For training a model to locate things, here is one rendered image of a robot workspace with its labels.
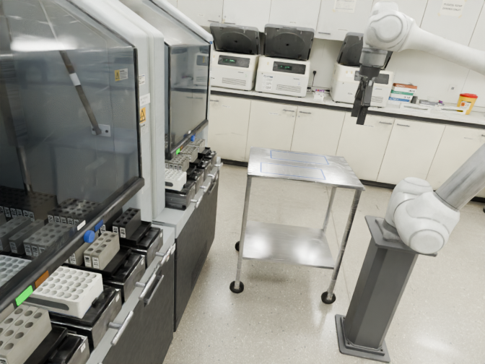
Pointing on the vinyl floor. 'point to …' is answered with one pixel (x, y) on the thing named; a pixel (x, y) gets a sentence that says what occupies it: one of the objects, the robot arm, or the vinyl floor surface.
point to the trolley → (331, 165)
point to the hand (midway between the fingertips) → (357, 118)
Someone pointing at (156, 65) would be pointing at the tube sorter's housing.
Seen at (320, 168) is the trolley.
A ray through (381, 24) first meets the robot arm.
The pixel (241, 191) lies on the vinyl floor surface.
